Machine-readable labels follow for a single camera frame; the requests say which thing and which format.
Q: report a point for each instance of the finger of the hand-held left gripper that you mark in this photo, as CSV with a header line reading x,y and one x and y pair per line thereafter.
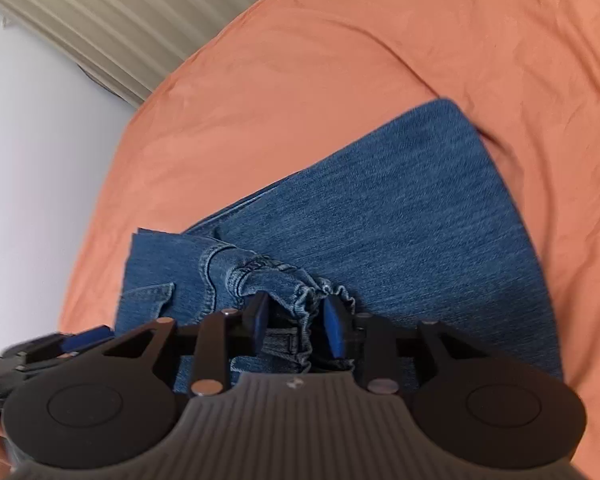
x,y
87,338

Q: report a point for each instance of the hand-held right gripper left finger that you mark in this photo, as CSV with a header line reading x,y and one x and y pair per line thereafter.
x,y
260,321

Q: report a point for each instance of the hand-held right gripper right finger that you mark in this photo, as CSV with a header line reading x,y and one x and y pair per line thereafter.
x,y
335,326

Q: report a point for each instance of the blue denim pants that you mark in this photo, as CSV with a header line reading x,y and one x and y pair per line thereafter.
x,y
380,220

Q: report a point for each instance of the orange bed sheet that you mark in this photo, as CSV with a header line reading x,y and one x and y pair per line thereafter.
x,y
330,60

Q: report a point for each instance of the beige pleated curtain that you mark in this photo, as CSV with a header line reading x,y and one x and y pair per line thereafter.
x,y
130,20

